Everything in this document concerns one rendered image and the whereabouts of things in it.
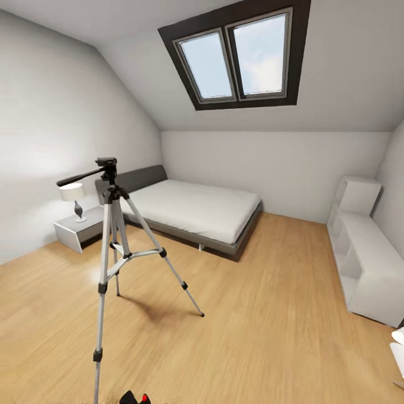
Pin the bookcase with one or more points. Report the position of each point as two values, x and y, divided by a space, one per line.
370 269

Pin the bed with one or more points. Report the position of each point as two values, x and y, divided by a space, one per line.
210 216

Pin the fixed window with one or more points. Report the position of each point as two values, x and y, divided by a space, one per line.
244 55

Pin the table lamp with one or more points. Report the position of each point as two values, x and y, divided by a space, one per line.
74 192

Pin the camera tripod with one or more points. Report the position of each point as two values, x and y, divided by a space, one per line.
113 219

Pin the nightstand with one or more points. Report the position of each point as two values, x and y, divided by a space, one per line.
71 233

